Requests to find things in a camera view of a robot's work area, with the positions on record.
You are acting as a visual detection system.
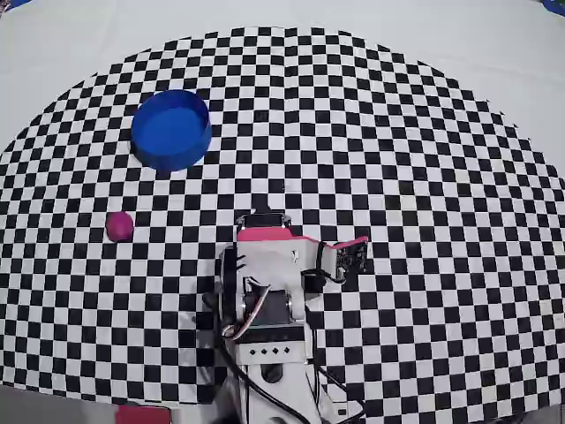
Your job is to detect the blue round box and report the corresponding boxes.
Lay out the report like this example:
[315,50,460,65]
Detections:
[130,88,214,173]

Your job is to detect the black white checkered mat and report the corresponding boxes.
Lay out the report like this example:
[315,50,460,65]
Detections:
[0,25,565,420]

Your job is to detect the thin black camera cable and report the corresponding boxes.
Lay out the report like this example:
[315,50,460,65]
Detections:
[302,263,350,293]

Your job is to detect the white red servo wires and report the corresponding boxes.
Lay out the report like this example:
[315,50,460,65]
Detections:
[222,277,274,344]

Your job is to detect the camera circuit board with mount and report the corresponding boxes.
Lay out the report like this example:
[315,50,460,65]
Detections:
[316,235,371,284]

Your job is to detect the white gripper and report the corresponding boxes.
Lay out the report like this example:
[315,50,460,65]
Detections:
[236,193,327,286]

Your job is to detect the pink faceted ball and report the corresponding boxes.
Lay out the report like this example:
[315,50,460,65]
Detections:
[105,211,135,243]

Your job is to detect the red flat object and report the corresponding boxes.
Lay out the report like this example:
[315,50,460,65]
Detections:
[115,405,172,424]

